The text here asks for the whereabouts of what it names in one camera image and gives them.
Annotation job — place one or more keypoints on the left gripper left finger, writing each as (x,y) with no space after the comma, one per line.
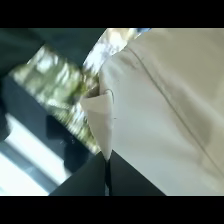
(90,180)

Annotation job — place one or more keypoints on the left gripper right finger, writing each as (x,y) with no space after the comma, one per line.
(130,181)

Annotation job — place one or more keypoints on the tan trousers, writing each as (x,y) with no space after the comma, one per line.
(160,116)

